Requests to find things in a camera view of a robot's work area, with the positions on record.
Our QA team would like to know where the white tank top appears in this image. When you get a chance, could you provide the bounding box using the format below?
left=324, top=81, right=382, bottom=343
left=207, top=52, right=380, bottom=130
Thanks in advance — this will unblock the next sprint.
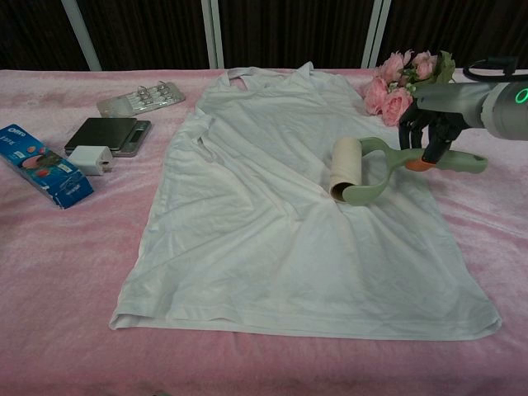
left=107, top=61, right=502, bottom=344

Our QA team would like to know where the pink artificial flower bouquet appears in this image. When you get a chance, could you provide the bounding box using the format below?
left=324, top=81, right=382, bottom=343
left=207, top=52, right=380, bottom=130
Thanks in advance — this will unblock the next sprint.
left=362, top=49, right=457, bottom=128

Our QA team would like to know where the pink plush table blanket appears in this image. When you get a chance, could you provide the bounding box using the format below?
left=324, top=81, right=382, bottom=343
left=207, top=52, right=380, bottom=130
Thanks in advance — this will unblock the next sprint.
left=0, top=66, right=528, bottom=396

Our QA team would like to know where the white charger plug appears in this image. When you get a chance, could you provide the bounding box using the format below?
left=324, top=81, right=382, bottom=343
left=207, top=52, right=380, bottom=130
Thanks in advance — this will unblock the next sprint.
left=66, top=144, right=115, bottom=177

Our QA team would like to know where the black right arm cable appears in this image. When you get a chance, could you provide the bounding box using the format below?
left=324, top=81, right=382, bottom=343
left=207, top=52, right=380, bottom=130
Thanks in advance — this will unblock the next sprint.
left=463, top=54, right=528, bottom=83

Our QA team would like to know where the black digital scale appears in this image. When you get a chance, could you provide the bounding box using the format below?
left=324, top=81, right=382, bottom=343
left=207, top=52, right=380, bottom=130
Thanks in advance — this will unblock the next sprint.
left=64, top=116, right=153, bottom=159

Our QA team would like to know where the green lint roller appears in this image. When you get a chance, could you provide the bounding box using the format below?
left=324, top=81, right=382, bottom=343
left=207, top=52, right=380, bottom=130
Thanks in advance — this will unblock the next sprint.
left=328, top=136, right=489, bottom=206

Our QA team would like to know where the white partition frame post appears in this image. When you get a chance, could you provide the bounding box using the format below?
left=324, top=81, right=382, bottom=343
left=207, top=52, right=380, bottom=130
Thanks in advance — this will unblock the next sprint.
left=200, top=0, right=227, bottom=70
left=60, top=0, right=103, bottom=73
left=360, top=0, right=394, bottom=69

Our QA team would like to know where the blue Oreo cookie box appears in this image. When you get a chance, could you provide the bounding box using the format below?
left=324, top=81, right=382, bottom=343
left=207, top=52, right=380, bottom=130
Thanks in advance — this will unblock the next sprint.
left=0, top=123, right=96, bottom=210

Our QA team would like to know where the clear plastic binder pouch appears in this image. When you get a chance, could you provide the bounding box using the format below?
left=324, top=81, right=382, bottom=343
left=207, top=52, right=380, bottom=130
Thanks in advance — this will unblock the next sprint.
left=96, top=80, right=187, bottom=118

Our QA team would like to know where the right robot hand grey black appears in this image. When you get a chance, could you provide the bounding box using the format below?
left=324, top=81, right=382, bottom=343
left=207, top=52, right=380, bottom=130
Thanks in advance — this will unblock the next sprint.
left=398, top=81, right=503, bottom=171

